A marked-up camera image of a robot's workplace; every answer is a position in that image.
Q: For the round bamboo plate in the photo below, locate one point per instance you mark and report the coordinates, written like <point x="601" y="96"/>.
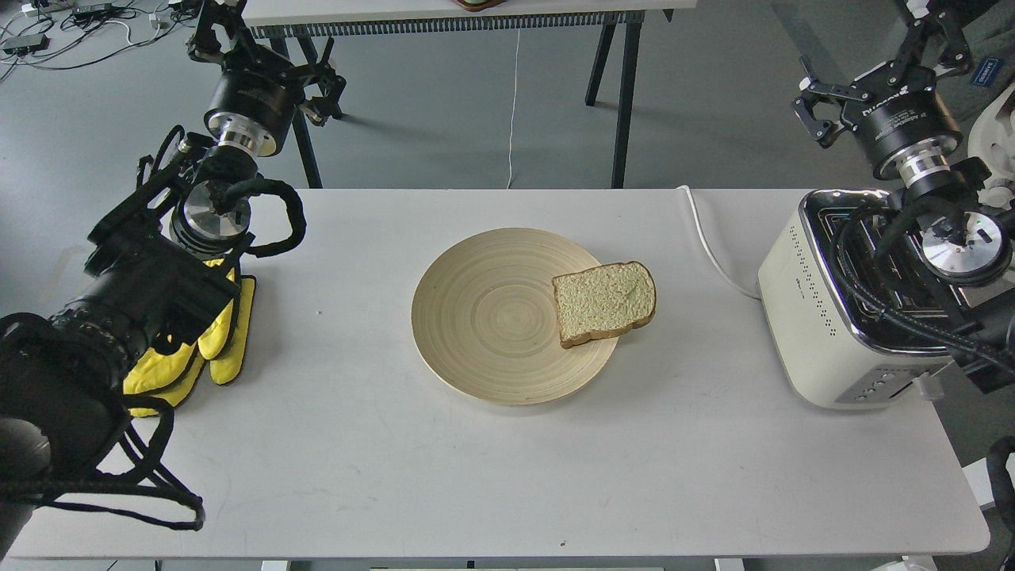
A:
<point x="484" y="318"/>

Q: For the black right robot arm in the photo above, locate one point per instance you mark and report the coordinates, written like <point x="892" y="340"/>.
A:
<point x="900" y="261"/>

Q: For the cream two-slot toaster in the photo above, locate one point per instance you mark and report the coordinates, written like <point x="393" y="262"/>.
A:
<point x="836" y="352"/>

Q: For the slice of bread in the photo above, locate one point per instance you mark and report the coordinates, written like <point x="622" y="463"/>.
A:
<point x="603" y="302"/>

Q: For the white chair base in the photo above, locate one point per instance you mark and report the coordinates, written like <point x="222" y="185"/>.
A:
<point x="992" y="140"/>

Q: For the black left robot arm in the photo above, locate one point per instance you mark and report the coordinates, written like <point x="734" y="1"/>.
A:
<point x="160" y="277"/>

